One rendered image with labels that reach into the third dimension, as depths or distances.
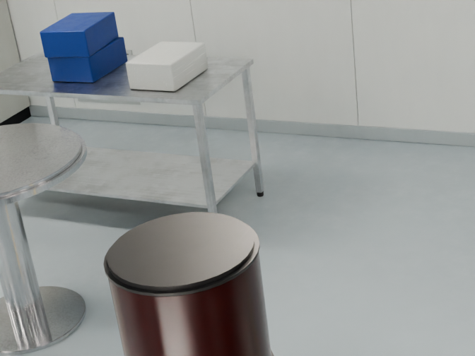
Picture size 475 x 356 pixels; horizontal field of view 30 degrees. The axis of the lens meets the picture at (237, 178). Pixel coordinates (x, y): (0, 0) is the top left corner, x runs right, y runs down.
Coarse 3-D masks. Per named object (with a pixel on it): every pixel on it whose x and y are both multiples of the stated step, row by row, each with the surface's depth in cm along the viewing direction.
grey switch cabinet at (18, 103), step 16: (0, 0) 705; (0, 16) 706; (0, 32) 708; (0, 48) 709; (16, 48) 727; (0, 64) 711; (0, 96) 714; (16, 96) 732; (0, 112) 716; (16, 112) 734
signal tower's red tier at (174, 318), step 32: (224, 288) 26; (256, 288) 28; (128, 320) 27; (160, 320) 27; (192, 320) 26; (224, 320) 27; (256, 320) 28; (128, 352) 28; (160, 352) 27; (192, 352) 27; (224, 352) 27; (256, 352) 28
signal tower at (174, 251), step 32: (160, 224) 30; (192, 224) 29; (224, 224) 29; (128, 256) 28; (160, 256) 28; (192, 256) 27; (224, 256) 27; (256, 256) 27; (128, 288) 26; (160, 288) 26; (192, 288) 26
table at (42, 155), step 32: (0, 128) 461; (32, 128) 455; (64, 128) 449; (0, 160) 420; (32, 160) 415; (64, 160) 410; (0, 192) 386; (32, 192) 390; (0, 224) 428; (0, 256) 437; (32, 288) 448; (64, 288) 483; (0, 320) 462; (32, 320) 453; (64, 320) 454; (0, 352) 436
